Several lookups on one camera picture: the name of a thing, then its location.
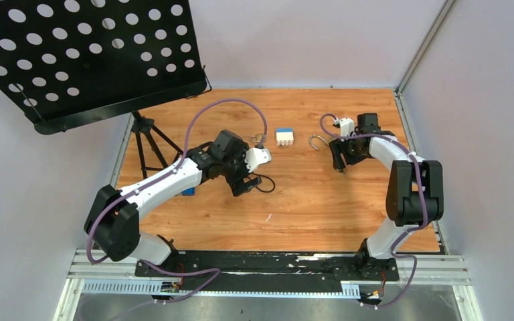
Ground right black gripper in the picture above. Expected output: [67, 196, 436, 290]
[329, 132, 367, 170]

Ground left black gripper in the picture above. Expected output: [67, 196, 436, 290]
[222, 143, 263, 197]

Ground brass padlock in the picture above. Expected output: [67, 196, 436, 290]
[308, 134, 332, 150]
[250, 134, 264, 144]

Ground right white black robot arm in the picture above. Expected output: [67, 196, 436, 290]
[327, 113, 444, 280]

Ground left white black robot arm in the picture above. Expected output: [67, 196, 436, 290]
[84, 130, 272, 276]

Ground blue small block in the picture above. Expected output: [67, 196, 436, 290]
[181, 187, 195, 196]

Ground white blue toy block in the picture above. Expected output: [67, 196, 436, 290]
[275, 128, 294, 146]

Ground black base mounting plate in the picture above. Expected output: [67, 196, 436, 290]
[160, 251, 400, 293]

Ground black tripod stand legs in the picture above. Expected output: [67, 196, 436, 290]
[131, 111, 183, 179]

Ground black perforated music stand desk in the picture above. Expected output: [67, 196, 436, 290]
[0, 1, 207, 134]

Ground black cable with plug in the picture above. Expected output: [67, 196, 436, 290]
[244, 173, 276, 194]

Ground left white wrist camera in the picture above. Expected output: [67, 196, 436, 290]
[244, 147, 272, 173]

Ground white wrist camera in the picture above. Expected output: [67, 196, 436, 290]
[335, 117, 355, 137]
[244, 147, 272, 173]

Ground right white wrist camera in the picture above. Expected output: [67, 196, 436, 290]
[335, 117, 355, 137]

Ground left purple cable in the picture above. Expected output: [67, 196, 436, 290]
[86, 98, 270, 265]

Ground aluminium frame rails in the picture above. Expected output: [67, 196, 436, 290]
[55, 113, 482, 320]

